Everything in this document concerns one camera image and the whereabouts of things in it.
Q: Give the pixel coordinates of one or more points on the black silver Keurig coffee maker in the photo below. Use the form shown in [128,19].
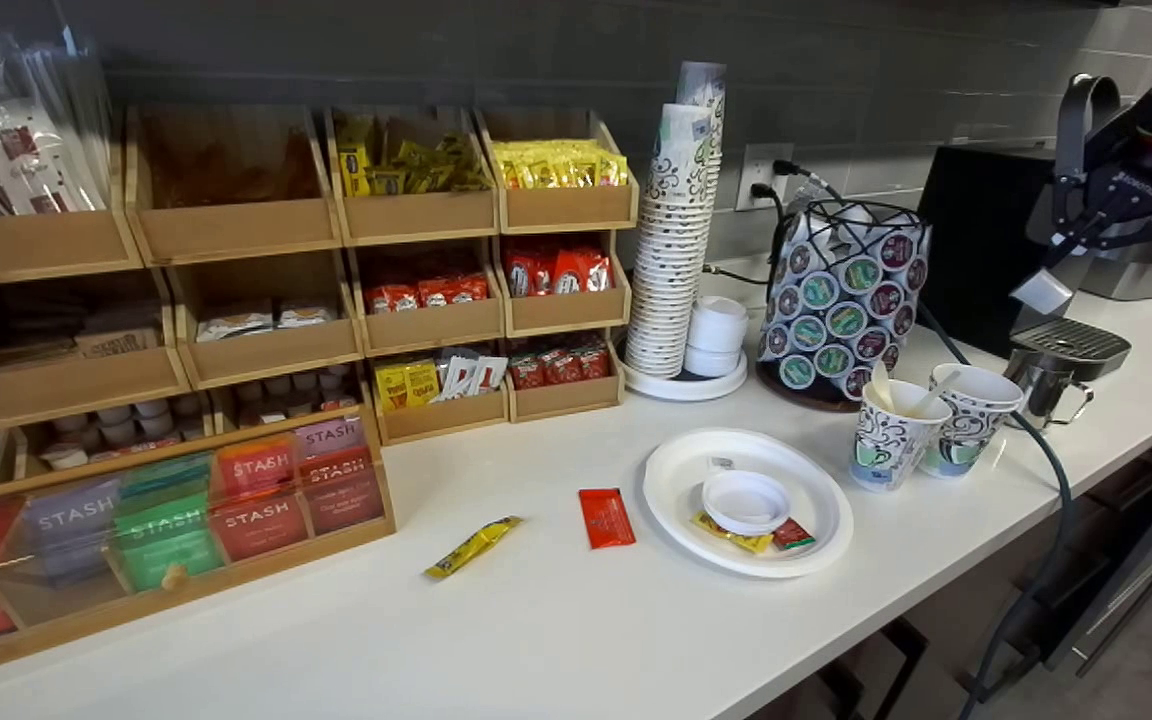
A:
[980,242]

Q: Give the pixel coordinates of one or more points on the white wall outlet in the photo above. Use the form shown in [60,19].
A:
[763,165]

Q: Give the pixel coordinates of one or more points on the tall patterned paper cup stack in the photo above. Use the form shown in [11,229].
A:
[702,86]
[669,242]

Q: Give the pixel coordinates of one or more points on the grey Stash tea packets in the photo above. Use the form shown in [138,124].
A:
[71,545]

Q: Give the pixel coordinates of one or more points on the green yellow tea packet pile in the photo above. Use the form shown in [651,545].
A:
[411,161]

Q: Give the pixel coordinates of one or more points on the yellow sweetener packet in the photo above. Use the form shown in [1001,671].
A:
[473,550]

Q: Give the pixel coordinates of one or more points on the wooden condiment organizer shelf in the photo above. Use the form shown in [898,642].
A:
[258,229]

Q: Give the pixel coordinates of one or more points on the maroon Stash tea packets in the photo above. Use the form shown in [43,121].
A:
[337,472]

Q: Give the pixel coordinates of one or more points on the red packet on plate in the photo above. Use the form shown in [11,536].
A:
[795,536]

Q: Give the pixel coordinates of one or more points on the orange red packet pile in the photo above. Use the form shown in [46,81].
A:
[430,290]

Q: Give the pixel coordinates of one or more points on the patterned paper coffee cup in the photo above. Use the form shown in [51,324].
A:
[889,454]
[969,434]

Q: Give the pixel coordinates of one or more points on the white paper plate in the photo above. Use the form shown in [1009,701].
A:
[683,512]

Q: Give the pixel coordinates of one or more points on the wooden tea bag box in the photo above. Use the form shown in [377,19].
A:
[201,581]

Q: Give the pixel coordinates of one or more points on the red sugar packet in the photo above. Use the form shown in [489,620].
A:
[605,518]

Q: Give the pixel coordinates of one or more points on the green Stash tea packets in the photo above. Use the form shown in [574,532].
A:
[171,524]

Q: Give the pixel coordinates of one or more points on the orange Stash tea packets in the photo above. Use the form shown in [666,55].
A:
[258,502]

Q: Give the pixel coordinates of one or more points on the yellow packet on plate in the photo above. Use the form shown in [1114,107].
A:
[743,545]

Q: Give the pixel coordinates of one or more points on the white plastic cup lid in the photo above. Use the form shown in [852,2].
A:
[744,505]

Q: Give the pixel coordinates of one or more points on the white round tray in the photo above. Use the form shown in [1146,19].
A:
[683,384]

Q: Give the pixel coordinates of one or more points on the white lid stack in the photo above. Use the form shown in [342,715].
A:
[718,332]

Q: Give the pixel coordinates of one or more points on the clear bag of stirrers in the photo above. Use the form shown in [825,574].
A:
[17,135]

